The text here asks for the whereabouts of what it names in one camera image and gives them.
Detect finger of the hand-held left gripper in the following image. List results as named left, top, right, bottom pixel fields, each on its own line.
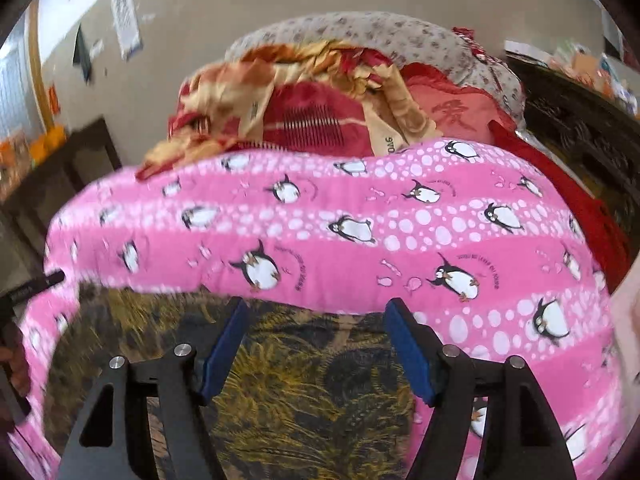
left=0, top=270, right=66, bottom=306

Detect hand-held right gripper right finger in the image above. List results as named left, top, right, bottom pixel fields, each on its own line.
left=385, top=297, right=578, bottom=480

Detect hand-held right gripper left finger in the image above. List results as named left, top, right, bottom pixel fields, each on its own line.
left=57, top=297, right=251, bottom=480

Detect brown leaf print garment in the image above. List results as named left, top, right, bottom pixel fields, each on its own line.
left=42, top=282, right=418, bottom=480

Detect person's left hand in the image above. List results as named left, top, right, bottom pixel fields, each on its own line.
left=0, top=321, right=32, bottom=397

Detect dark wooden side cabinet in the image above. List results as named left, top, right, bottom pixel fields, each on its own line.
left=0, top=117, right=123, bottom=261

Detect pink penguin print blanket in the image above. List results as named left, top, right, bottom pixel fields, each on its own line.
left=7, top=139, right=633, bottom=480

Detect orange boxes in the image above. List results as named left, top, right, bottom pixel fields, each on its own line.
left=0, top=127, right=68, bottom=171

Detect red and gold quilt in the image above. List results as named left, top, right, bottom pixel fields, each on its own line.
left=135, top=40, right=441, bottom=181

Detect dark carved wooden cabinet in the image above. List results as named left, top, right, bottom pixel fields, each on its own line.
left=505, top=52, right=640, bottom=246

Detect grey floral pillow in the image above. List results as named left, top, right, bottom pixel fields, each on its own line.
left=225, top=10, right=526, bottom=131

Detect pile of colourful packets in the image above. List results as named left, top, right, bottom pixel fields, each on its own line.
left=505, top=40, right=640, bottom=116

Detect wooden door frame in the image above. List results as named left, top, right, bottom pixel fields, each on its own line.
left=25, top=0, right=56, bottom=131

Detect dark wall hanging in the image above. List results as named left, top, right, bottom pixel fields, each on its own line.
left=72, top=25, right=94, bottom=83

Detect white wall poster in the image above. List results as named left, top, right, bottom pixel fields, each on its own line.
left=111, top=0, right=142, bottom=61

